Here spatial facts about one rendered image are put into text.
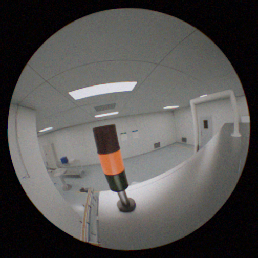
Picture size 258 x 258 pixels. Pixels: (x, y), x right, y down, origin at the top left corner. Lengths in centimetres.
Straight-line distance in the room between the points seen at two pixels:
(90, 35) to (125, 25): 22
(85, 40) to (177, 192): 91
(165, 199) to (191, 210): 11
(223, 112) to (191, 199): 534
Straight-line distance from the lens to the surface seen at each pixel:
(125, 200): 26
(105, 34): 66
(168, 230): 25
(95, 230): 206
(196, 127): 113
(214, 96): 100
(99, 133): 15
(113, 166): 17
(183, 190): 33
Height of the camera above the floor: 234
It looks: 3 degrees down
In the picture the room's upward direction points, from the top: 10 degrees counter-clockwise
